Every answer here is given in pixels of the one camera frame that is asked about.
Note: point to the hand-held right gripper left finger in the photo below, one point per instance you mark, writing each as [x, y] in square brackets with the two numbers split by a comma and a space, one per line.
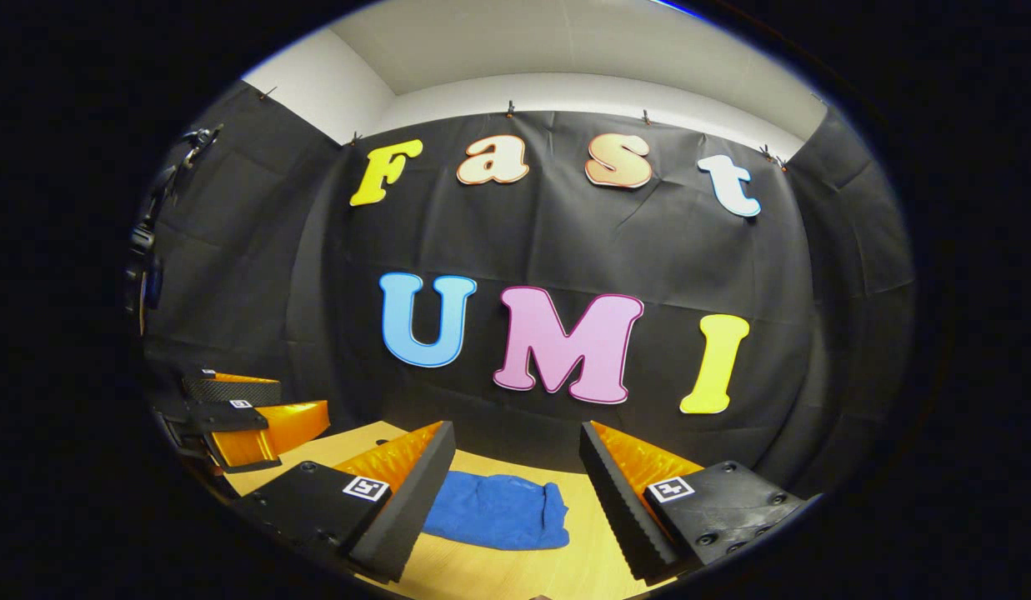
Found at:
[411, 500]

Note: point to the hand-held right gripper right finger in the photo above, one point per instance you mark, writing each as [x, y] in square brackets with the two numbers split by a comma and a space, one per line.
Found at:
[623, 500]

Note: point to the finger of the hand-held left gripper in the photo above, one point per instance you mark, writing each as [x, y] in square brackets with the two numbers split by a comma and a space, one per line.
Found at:
[290, 425]
[232, 390]

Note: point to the black backdrop cloth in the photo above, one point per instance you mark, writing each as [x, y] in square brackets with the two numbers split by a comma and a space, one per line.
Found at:
[565, 242]

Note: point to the row of small backdrop clamps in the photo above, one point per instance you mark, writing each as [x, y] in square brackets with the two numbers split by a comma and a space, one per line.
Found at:
[509, 108]

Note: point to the ceiling light strip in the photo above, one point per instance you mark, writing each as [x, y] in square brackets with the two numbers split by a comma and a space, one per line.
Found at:
[675, 7]

